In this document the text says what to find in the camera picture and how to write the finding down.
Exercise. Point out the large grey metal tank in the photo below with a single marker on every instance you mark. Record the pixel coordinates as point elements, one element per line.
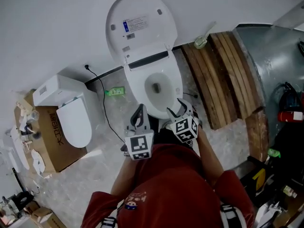
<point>268,63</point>

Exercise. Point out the person's red shirt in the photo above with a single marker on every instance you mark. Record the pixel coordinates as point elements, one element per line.
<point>171,189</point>

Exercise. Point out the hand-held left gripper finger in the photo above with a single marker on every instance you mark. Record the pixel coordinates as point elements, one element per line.
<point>129,126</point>
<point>147,125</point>

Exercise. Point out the white toilet bowl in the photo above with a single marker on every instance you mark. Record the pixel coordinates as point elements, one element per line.
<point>164,94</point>

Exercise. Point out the person's right forearm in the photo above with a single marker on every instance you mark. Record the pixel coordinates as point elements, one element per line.
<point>210,158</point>

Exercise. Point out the black round brush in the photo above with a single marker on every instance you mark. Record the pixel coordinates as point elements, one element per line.
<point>36,135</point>

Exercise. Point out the pale green cleaning brush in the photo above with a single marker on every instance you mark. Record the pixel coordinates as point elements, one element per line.
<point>199,42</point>

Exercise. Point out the large brown cardboard box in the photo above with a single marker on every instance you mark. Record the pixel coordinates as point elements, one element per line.
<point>54,155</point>

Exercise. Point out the person's left forearm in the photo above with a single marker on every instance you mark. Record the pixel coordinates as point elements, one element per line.
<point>123,179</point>

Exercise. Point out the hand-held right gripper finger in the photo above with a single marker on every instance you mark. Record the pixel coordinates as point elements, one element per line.
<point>172,116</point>
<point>187,109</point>

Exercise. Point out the clear plastic bottle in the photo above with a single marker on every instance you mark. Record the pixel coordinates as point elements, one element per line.
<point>33,116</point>

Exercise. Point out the small green plastic bottle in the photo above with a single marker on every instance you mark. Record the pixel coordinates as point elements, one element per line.
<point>274,153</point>

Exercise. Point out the short wooden post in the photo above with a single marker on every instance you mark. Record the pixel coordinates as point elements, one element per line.
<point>257,136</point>

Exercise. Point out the small white bottle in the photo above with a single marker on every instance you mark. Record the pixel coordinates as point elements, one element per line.
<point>289,191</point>

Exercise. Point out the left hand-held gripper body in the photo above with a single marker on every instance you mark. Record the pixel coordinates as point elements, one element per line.
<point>139,144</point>

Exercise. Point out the white toilet seat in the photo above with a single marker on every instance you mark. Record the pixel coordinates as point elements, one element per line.
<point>137,91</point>

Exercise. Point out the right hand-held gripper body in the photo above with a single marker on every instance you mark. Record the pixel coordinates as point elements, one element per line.
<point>184,129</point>

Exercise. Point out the stack of wooden planks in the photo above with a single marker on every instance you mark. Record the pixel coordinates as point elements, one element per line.
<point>221,79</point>

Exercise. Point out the white packing scraps pile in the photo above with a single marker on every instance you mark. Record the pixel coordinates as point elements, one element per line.
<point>23,115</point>

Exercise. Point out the person's black trousers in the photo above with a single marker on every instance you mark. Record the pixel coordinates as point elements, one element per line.
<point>168,136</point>

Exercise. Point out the white folded paper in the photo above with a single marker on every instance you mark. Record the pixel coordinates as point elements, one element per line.
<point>38,161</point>

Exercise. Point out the green labelled detergent bottle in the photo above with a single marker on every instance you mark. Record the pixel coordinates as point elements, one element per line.
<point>116,91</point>

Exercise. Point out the white boxy toilet closed lid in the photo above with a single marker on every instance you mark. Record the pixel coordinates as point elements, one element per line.
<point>76,129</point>

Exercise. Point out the small cardboard box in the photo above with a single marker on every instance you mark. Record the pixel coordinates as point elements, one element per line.
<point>45,218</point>
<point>32,206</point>

